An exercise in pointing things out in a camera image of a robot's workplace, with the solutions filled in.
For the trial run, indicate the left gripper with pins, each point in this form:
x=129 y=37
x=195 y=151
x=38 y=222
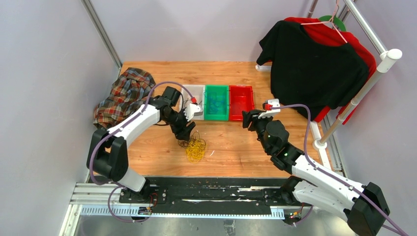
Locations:
x=183 y=132

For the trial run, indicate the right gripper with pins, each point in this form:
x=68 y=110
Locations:
x=252 y=116

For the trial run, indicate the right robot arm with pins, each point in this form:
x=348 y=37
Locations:
x=362 y=207

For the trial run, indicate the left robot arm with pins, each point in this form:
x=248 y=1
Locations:
x=108 y=155

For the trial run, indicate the red plastic bin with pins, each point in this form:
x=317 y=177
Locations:
x=240 y=99

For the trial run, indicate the green plastic bin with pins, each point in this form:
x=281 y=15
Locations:
x=217 y=103

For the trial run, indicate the white plastic bin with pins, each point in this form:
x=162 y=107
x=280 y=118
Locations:
x=198 y=91

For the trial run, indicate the plaid flannel shirt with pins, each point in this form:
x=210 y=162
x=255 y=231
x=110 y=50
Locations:
x=128 y=92

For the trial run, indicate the black t-shirt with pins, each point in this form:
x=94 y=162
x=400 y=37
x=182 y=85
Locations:
x=312 y=67

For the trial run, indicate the red t-shirt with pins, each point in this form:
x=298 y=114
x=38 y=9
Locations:
x=358 y=49

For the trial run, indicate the green clothes hanger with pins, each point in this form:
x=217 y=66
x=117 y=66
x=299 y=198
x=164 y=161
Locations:
x=336 y=21

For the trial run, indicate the pink clothes hanger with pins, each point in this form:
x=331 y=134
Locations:
x=330 y=21

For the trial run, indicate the white clothes rack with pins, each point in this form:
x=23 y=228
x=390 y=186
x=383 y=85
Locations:
x=388 y=59

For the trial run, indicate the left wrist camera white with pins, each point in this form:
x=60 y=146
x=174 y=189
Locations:
x=193 y=112

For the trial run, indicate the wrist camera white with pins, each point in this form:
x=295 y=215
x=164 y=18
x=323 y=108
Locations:
x=271 y=108
x=193 y=112

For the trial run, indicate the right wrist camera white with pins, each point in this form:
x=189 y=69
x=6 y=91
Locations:
x=271 y=108

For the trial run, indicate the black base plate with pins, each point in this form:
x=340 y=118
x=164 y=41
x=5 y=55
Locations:
x=214 y=196

